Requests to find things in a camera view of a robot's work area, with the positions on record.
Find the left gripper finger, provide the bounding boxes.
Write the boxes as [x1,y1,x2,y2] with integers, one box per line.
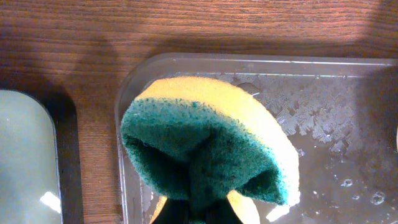
[152,198,242,224]

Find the green yellow sponge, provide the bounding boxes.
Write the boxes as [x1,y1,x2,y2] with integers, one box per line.
[120,77,300,223]

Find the large brown serving tray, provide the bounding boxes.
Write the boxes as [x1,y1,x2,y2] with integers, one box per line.
[114,53,397,223]

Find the black water tray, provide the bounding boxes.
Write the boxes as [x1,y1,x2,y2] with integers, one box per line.
[1,90,84,223]

